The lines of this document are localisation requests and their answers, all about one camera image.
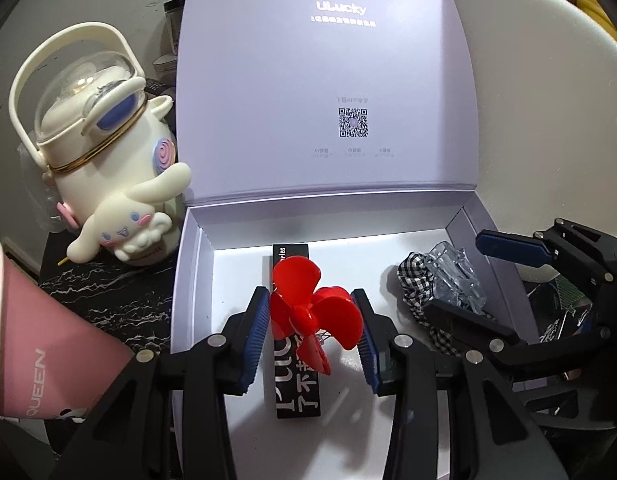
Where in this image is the white Cinnamoroll water bottle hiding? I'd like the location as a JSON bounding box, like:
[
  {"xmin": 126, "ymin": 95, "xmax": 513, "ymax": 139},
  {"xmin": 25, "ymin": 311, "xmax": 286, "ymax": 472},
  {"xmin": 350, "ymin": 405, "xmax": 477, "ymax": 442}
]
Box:
[{"xmin": 8, "ymin": 22, "xmax": 192, "ymax": 266}]

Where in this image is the white foam board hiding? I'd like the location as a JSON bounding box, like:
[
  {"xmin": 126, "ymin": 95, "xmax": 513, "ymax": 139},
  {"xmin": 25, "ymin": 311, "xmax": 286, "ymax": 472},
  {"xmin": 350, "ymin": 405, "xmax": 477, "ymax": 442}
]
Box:
[{"xmin": 445, "ymin": 0, "xmax": 617, "ymax": 241}]

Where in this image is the black white gingham scrunchie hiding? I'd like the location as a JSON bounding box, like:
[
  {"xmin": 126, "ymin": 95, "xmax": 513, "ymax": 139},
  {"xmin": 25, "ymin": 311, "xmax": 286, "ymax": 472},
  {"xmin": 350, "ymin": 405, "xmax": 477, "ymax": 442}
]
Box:
[{"xmin": 397, "ymin": 252, "xmax": 459, "ymax": 356}]

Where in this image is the upper pink paper cup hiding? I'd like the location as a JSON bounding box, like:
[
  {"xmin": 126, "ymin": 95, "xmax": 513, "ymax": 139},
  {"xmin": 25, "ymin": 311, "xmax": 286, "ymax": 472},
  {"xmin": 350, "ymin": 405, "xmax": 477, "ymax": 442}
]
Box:
[{"xmin": 0, "ymin": 242, "xmax": 133, "ymax": 419}]

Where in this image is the clear plastic hair clip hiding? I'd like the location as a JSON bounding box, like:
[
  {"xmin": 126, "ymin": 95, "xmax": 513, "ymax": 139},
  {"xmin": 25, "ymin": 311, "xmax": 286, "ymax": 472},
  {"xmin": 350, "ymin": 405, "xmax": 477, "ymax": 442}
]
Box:
[{"xmin": 425, "ymin": 240, "xmax": 487, "ymax": 315}]

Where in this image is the red propeller fan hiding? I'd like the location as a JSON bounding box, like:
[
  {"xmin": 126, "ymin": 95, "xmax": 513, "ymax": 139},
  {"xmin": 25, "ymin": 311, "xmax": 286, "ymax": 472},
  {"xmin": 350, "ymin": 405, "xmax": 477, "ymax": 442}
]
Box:
[{"xmin": 269, "ymin": 256, "xmax": 364, "ymax": 375}]

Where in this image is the open lavender gift box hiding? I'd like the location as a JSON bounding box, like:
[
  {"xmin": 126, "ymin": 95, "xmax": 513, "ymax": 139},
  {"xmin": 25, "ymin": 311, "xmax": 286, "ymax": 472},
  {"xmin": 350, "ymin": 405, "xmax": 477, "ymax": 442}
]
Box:
[{"xmin": 170, "ymin": 0, "xmax": 563, "ymax": 479}]

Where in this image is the black lip gloss box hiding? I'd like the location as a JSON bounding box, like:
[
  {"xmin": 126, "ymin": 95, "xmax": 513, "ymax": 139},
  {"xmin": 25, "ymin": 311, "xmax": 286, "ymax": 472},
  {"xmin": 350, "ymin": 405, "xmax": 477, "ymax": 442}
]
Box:
[{"xmin": 270, "ymin": 242, "xmax": 324, "ymax": 420}]

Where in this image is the glass jar behind box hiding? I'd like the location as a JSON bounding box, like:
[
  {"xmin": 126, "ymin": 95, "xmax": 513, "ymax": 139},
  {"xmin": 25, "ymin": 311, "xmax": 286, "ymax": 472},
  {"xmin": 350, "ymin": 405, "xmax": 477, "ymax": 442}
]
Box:
[{"xmin": 163, "ymin": 0, "xmax": 186, "ymax": 54}]

